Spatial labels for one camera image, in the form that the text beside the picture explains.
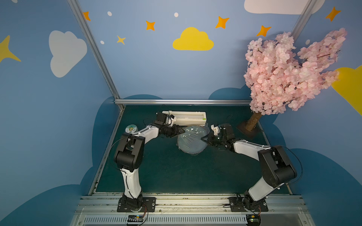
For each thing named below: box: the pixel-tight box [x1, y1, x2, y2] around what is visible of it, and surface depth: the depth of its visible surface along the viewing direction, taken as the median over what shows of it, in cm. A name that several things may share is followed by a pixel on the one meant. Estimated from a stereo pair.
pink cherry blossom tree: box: [243, 27, 347, 132], surface depth 67 cm
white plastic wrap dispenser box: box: [162, 110, 207, 127], surface depth 107 cm
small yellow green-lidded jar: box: [125, 123, 139, 134], surface depth 100 cm
